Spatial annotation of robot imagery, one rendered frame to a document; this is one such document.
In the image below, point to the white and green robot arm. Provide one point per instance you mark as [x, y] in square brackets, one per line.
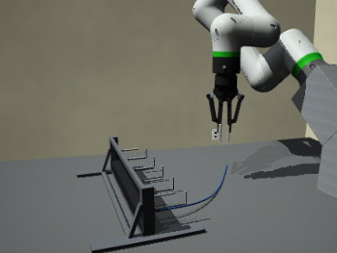
[254, 27]

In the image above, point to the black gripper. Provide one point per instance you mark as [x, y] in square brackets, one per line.
[225, 89]

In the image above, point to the black patch panel rack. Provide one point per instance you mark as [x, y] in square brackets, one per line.
[146, 208]

